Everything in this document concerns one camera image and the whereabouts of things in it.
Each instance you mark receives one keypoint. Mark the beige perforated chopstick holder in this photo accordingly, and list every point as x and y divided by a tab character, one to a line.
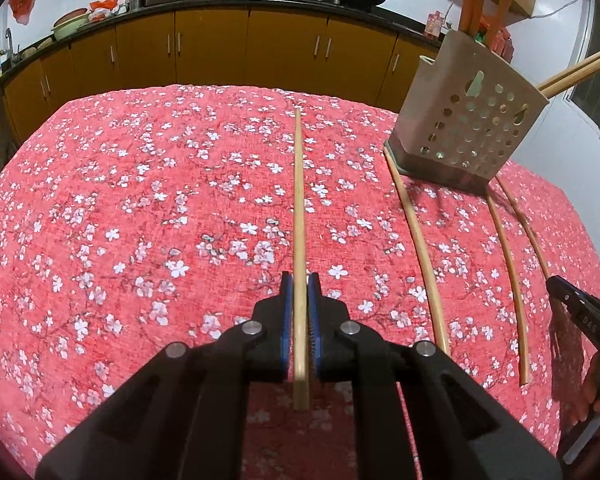
472	120

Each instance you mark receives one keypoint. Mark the red floral tablecloth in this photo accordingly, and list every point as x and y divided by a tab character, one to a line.
130	210

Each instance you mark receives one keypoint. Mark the hanging red plastic bag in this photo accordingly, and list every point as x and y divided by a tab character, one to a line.
22	0

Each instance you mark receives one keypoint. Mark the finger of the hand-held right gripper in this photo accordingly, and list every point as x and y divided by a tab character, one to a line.
587	317

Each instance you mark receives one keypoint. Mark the pink refill pouch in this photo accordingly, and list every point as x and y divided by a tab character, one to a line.
433	25

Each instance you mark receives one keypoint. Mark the black kitchen countertop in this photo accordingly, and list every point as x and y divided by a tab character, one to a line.
180	6

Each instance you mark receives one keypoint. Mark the green basin with red lid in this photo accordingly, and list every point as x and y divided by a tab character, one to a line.
71	24

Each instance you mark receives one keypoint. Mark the metal faucet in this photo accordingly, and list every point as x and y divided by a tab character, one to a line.
11	45

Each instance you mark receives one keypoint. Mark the brown base cabinets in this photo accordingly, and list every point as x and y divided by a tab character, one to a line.
205	45

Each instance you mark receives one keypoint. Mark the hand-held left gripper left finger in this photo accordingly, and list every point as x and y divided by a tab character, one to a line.
286	320

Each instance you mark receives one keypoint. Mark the person's right hand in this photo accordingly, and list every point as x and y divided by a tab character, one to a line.
597	385

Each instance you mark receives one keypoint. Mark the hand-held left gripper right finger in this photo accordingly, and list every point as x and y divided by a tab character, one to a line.
316	320

